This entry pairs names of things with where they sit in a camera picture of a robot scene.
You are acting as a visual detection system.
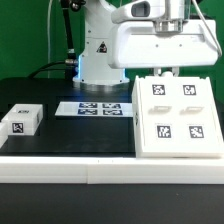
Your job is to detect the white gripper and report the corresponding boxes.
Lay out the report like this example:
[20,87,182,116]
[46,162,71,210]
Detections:
[107,19,218,77]

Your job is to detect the white cabinet body box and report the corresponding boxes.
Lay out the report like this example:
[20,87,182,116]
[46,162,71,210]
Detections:
[132,76,224,158]

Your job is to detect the white cabinet top block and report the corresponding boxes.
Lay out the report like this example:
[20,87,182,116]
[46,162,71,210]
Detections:
[1,104,43,136]

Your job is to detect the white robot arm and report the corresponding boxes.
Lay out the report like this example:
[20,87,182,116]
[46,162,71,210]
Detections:
[59,0,222,91]

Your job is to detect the white base marker plate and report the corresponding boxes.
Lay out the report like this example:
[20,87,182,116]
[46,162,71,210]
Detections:
[55,102,133,117]

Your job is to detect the black cable hose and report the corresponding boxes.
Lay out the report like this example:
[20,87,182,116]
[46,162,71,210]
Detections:
[27,0,87,80]

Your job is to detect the white thin cable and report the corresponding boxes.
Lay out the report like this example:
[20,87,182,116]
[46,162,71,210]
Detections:
[46,0,54,79]

